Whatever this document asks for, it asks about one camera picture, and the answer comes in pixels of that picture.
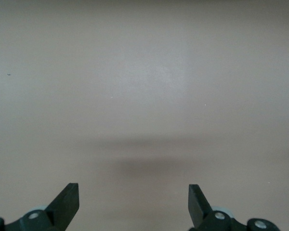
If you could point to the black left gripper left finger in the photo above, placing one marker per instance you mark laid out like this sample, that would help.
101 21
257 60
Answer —
62 207

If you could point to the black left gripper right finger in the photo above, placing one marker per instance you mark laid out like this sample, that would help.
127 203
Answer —
200 209

